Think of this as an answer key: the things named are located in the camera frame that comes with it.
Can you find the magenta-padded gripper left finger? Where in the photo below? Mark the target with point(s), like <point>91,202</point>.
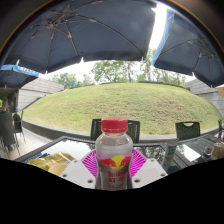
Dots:
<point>78,173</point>

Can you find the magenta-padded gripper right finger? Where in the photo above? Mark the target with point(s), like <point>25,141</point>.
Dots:
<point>149,171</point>

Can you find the clear red-capped drink bottle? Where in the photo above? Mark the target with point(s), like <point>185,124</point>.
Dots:
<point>114,156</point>

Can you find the standing grey tube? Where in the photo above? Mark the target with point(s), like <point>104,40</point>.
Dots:
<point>169,155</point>

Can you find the yellow foil snack packet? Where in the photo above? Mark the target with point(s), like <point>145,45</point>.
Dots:
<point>46,160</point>

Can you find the dark wicker chair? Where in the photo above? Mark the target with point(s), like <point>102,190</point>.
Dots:
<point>188,131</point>
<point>135,130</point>
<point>221,128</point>
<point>6,130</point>

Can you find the small round ashtray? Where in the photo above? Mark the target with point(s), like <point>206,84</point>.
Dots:
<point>208,150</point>

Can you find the person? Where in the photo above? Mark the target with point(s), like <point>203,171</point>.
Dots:
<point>4,104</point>

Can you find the tan patio umbrella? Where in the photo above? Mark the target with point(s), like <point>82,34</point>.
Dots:
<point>220,90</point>

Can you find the navy umbrella with blue trim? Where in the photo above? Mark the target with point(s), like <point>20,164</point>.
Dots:
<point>15,76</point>

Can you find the large navy patio umbrella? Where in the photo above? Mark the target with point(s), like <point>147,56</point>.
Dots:
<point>83,30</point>

